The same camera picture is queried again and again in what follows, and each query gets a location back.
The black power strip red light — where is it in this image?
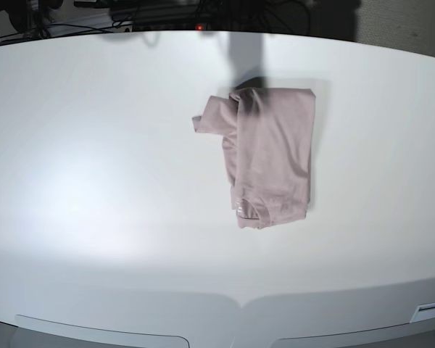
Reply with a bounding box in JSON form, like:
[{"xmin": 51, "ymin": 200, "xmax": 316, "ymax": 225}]
[{"xmin": 132, "ymin": 20, "xmax": 237, "ymax": 32}]

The pink T-shirt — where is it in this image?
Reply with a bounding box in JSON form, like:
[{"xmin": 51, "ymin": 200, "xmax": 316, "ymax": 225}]
[{"xmin": 192, "ymin": 87, "xmax": 315, "ymax": 229}]

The white label plate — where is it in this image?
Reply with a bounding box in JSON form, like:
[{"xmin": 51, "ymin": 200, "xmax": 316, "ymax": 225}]
[{"xmin": 410, "ymin": 302, "xmax": 435, "ymax": 323}]

